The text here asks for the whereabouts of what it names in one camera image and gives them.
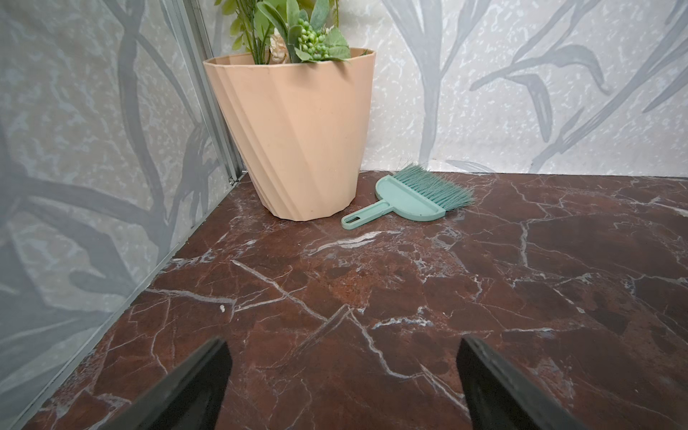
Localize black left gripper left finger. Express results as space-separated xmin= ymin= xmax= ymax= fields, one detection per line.
xmin=102 ymin=338 xmax=233 ymax=429

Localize beige ribbed flower pot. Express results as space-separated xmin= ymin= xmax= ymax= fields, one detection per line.
xmin=204 ymin=48 xmax=376 ymax=221

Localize artificial green white plant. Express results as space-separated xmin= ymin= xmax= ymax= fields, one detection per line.
xmin=214 ymin=0 xmax=351 ymax=66

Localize small green hand brush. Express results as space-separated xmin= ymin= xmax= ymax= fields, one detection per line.
xmin=341 ymin=165 xmax=474 ymax=230

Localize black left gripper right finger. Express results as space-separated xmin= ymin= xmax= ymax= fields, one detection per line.
xmin=456 ymin=336 xmax=586 ymax=430

